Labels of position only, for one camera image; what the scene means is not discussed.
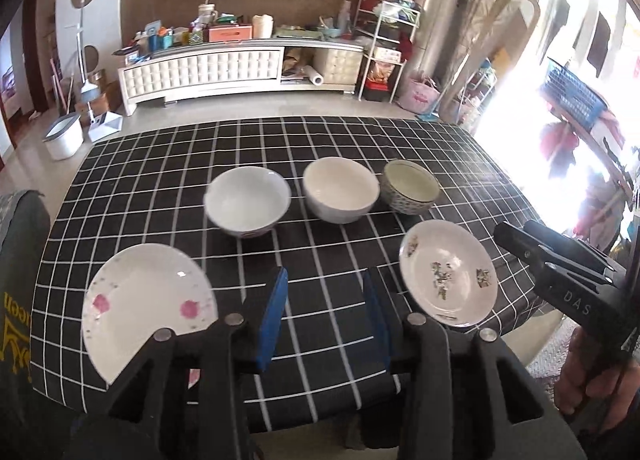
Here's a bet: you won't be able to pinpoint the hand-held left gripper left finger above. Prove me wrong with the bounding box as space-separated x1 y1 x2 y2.
65 267 291 460

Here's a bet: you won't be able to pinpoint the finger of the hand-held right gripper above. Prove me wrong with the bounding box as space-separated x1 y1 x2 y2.
494 221 632 366
523 219 620 272

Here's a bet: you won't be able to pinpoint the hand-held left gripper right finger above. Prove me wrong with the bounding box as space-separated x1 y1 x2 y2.
362 267 586 460

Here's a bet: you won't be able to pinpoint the green floral white plate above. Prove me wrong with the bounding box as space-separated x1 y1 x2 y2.
399 220 498 328

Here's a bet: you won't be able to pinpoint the white bowl red pattern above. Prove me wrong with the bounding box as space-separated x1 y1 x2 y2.
203 166 292 238

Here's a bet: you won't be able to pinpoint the pink flower white plate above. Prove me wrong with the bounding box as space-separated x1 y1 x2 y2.
81 243 218 386

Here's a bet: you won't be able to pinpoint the plain cream bowl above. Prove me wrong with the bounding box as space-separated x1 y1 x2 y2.
302 156 380 225

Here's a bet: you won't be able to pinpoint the dark patterned bowl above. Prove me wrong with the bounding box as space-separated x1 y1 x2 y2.
381 159 441 216

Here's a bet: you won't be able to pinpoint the person's right hand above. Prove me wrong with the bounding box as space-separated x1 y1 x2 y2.
554 327 640 437

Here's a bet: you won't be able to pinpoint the black white checkered tablecloth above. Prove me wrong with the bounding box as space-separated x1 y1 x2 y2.
30 116 546 433

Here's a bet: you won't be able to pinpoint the red clothing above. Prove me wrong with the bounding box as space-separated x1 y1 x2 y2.
540 121 581 178

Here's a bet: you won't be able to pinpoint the blue plastic basket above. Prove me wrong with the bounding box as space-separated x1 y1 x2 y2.
542 57 608 131

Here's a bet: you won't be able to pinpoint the hanging dark clothes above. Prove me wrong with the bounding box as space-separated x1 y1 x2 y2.
587 12 612 76

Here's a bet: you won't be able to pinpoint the pink bag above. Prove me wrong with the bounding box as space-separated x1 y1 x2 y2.
397 72 441 115

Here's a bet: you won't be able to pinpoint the arched standing mirror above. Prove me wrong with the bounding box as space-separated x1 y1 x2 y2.
440 0 542 126

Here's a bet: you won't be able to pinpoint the dark garment yellow print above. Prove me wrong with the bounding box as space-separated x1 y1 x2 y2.
0 190 51 460

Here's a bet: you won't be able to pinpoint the white cardboard box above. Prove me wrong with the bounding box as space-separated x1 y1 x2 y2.
89 111 123 142

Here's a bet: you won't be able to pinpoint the white tufted TV cabinet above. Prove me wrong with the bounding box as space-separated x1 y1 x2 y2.
117 37 366 116

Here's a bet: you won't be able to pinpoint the silver wrapped column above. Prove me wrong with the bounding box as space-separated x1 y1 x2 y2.
417 0 481 86

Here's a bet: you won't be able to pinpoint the white mop bucket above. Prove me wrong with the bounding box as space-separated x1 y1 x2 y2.
42 112 84 161

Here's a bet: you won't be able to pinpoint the orange box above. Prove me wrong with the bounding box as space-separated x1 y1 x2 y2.
209 25 252 42

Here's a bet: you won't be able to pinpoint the white mop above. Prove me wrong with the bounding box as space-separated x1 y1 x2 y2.
75 0 101 126

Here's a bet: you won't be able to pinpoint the white wire rack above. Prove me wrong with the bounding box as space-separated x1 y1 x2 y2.
355 0 421 103

